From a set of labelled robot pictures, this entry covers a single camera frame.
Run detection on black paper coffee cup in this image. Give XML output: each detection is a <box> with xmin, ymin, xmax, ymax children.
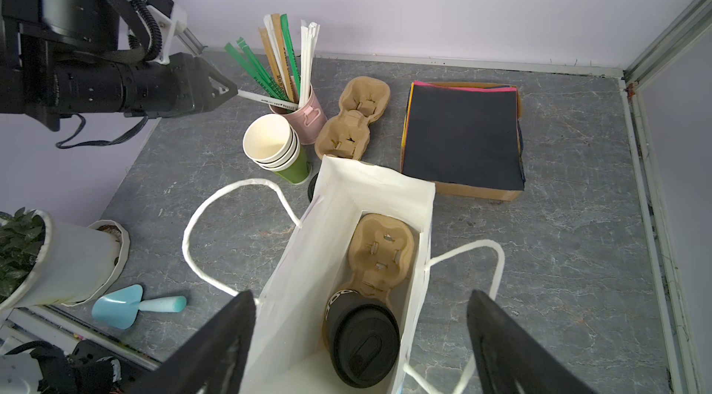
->
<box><xmin>323</xmin><ymin>289</ymin><xmax>401</xmax><ymax>388</ymax></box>

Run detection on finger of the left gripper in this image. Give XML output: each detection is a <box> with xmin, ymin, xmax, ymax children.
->
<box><xmin>188</xmin><ymin>58</ymin><xmax>238</xmax><ymax>113</ymax></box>

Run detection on brown pulp cup carriers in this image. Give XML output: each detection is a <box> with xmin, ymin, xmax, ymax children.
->
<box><xmin>314</xmin><ymin>76</ymin><xmax>391</xmax><ymax>160</ymax></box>

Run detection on potted green plant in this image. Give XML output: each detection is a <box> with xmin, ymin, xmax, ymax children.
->
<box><xmin>1</xmin><ymin>209</ymin><xmax>131</xmax><ymax>312</ymax></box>

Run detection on white wrapped straw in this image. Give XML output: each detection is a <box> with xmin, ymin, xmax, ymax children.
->
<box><xmin>299</xmin><ymin>20</ymin><xmax>320</xmax><ymax>108</ymax></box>

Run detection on stack of black lids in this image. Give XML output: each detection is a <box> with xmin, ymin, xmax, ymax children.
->
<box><xmin>307</xmin><ymin>173</ymin><xmax>319</xmax><ymax>202</ymax></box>

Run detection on cardboard box of napkins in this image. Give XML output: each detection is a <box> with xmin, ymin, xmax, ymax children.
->
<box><xmin>400</xmin><ymin>82</ymin><xmax>526</xmax><ymax>202</ymax></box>

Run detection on white green paper bag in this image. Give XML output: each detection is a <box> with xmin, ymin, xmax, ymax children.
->
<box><xmin>182</xmin><ymin>157</ymin><xmax>505</xmax><ymax>393</ymax></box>

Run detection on brown wrapped straw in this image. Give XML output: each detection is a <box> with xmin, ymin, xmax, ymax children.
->
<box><xmin>259</xmin><ymin>14</ymin><xmax>296</xmax><ymax>103</ymax></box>

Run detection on stack of paper cups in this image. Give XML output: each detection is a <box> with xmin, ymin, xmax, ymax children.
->
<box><xmin>242</xmin><ymin>114</ymin><xmax>311</xmax><ymax>184</ymax></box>

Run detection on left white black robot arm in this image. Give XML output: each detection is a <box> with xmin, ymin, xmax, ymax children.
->
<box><xmin>1</xmin><ymin>0</ymin><xmax>237</xmax><ymax>132</ymax></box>

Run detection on single brown pulp cup carrier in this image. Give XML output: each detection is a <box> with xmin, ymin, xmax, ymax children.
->
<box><xmin>339</xmin><ymin>213</ymin><xmax>415</xmax><ymax>308</ymax></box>

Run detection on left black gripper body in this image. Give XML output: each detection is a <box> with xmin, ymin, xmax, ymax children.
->
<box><xmin>52</xmin><ymin>53</ymin><xmax>192</xmax><ymax>119</ymax></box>

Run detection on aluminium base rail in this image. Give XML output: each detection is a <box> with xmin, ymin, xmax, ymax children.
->
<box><xmin>1</xmin><ymin>307</ymin><xmax>159</xmax><ymax>393</ymax></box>

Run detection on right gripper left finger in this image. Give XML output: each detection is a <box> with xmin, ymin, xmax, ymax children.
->
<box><xmin>130</xmin><ymin>290</ymin><xmax>257</xmax><ymax>393</ymax></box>

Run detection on teal plastic scoop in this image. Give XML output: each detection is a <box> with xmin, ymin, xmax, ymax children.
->
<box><xmin>92</xmin><ymin>285</ymin><xmax>187</xmax><ymax>330</ymax></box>

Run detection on pink straw holder cup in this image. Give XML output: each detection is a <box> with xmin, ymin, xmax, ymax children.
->
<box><xmin>270</xmin><ymin>87</ymin><xmax>327</xmax><ymax>145</ymax></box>

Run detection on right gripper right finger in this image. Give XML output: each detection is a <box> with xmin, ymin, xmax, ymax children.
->
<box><xmin>467</xmin><ymin>290</ymin><xmax>593</xmax><ymax>393</ymax></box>

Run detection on green wrapped straw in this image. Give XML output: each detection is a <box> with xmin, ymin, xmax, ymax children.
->
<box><xmin>224</xmin><ymin>38</ymin><xmax>289</xmax><ymax>102</ymax></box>
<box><xmin>280</xmin><ymin>14</ymin><xmax>300</xmax><ymax>103</ymax></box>

